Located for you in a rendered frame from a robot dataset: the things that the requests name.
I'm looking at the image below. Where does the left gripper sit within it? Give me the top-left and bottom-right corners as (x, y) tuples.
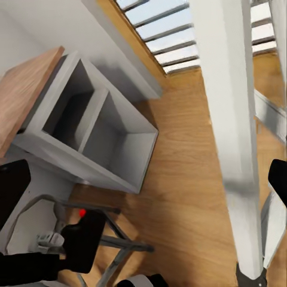
(11, 252), (77, 286)

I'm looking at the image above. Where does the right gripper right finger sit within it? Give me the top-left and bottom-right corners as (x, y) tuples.
(268, 158), (287, 207)

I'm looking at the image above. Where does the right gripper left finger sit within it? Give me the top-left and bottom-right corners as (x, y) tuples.
(0, 159), (31, 231)

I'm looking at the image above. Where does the digital camera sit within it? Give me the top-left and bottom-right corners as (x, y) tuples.
(59, 209), (107, 274)

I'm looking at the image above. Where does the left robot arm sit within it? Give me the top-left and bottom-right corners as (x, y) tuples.
(0, 231), (77, 287)

